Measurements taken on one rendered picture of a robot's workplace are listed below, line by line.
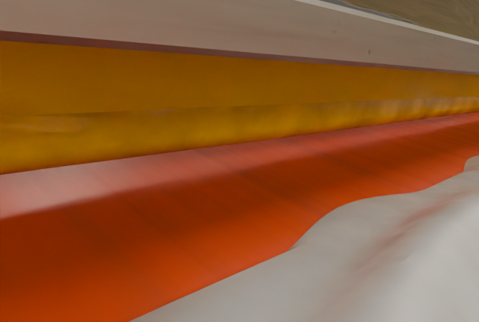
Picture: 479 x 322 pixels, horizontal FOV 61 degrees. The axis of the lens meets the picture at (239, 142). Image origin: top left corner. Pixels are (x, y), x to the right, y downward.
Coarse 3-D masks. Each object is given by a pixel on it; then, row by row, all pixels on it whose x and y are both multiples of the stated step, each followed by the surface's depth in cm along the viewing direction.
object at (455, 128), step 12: (420, 120) 21; (432, 120) 22; (444, 120) 22; (456, 120) 23; (468, 120) 23; (420, 132) 18; (432, 132) 18; (444, 132) 19; (456, 132) 19; (468, 132) 20; (468, 144) 17
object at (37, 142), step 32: (0, 128) 6; (32, 128) 6; (64, 128) 7; (96, 128) 7; (128, 128) 8; (160, 128) 8; (192, 128) 9; (224, 128) 9; (256, 128) 10; (288, 128) 11; (320, 128) 12; (0, 160) 6; (32, 160) 7; (64, 160) 7; (96, 160) 7
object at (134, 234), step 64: (384, 128) 18; (0, 192) 7; (64, 192) 7; (128, 192) 8; (192, 192) 8; (256, 192) 9; (320, 192) 9; (384, 192) 10; (0, 256) 5; (64, 256) 6; (128, 256) 6; (192, 256) 6; (256, 256) 6; (0, 320) 4; (64, 320) 5; (128, 320) 5
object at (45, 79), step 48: (0, 48) 6; (48, 48) 6; (96, 48) 7; (0, 96) 6; (48, 96) 6; (96, 96) 7; (144, 96) 8; (192, 96) 8; (240, 96) 9; (288, 96) 11; (336, 96) 12; (384, 96) 14; (432, 96) 17
